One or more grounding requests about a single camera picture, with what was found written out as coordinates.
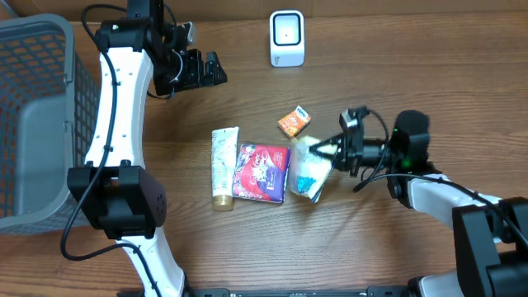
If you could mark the dark grey plastic basket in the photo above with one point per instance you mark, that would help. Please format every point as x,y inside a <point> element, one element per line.
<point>49,104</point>

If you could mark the red purple tissue pack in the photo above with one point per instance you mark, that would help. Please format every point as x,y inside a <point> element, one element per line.
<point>261,172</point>

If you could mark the white tube gold cap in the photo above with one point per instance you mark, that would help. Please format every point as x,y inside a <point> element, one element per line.
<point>223,161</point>

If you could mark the orange cream snack bag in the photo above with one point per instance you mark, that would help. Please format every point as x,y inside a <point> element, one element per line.
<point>307,171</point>

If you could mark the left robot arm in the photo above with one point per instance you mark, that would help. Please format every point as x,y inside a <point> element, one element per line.
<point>146,53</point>

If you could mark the orange white sticker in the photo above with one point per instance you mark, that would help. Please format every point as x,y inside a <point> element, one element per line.
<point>294,122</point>

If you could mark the white barcode scanner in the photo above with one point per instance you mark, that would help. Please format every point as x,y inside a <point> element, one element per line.
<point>287,38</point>

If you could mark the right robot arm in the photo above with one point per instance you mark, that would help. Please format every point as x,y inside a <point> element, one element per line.
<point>490,233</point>

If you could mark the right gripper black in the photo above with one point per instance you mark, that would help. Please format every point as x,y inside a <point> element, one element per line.
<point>347,141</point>

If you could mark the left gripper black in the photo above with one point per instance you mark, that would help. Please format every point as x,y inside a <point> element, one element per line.
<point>196,77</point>

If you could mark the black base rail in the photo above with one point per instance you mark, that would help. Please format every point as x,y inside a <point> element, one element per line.
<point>288,293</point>

